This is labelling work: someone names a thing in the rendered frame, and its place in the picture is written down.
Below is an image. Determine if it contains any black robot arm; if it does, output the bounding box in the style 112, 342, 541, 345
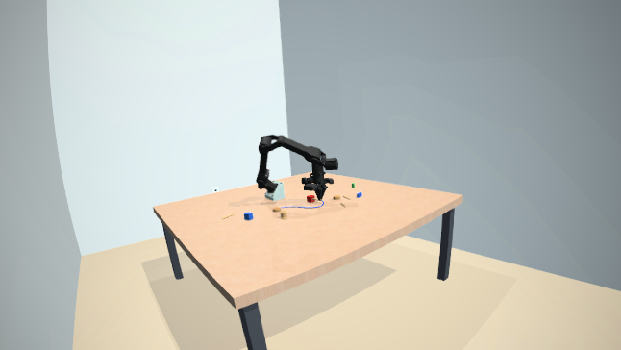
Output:
256, 135, 338, 193

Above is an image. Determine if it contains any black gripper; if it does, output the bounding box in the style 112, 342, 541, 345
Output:
304, 170, 334, 201

